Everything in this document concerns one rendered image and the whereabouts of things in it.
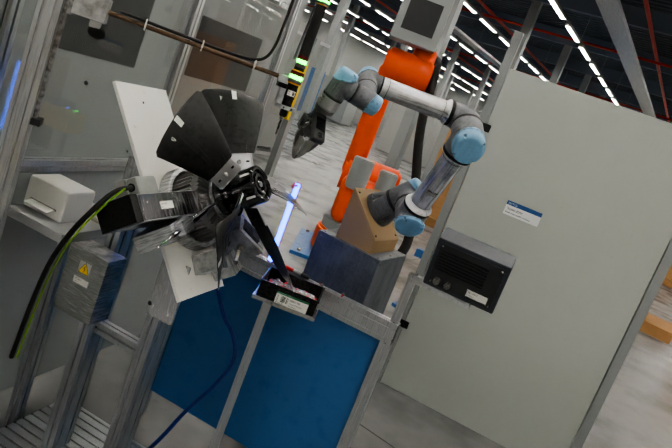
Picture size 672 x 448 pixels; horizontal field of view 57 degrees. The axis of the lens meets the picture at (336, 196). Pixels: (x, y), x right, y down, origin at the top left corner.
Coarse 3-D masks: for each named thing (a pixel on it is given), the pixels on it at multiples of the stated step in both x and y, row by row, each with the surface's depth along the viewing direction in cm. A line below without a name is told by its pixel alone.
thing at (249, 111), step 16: (208, 96) 199; (224, 96) 202; (240, 96) 206; (224, 112) 200; (240, 112) 203; (256, 112) 207; (224, 128) 198; (240, 128) 200; (256, 128) 203; (240, 144) 198
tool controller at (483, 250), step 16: (448, 240) 211; (464, 240) 215; (432, 256) 216; (448, 256) 212; (464, 256) 210; (480, 256) 208; (496, 256) 210; (512, 256) 213; (432, 272) 217; (448, 272) 214; (464, 272) 212; (480, 272) 209; (496, 272) 207; (448, 288) 214; (464, 288) 213; (480, 288) 211; (496, 288) 208; (480, 304) 213; (496, 304) 211
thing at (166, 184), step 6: (180, 168) 197; (168, 174) 193; (174, 174) 193; (162, 180) 192; (168, 180) 190; (162, 186) 190; (168, 186) 189; (180, 240) 190; (186, 240) 190; (192, 240) 191; (210, 240) 201; (186, 246) 193; (192, 246) 193; (198, 246) 194; (204, 246) 196
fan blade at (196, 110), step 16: (192, 96) 171; (192, 112) 171; (208, 112) 176; (176, 128) 168; (192, 128) 172; (208, 128) 176; (160, 144) 165; (176, 144) 169; (192, 144) 173; (208, 144) 177; (224, 144) 181; (176, 160) 171; (192, 160) 175; (208, 160) 179; (224, 160) 183; (208, 176) 182
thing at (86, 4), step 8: (72, 0) 173; (80, 0) 173; (88, 0) 173; (96, 0) 174; (104, 0) 174; (72, 8) 173; (80, 8) 173; (88, 8) 174; (96, 8) 174; (104, 8) 175; (88, 16) 174; (96, 16) 175; (104, 16) 175
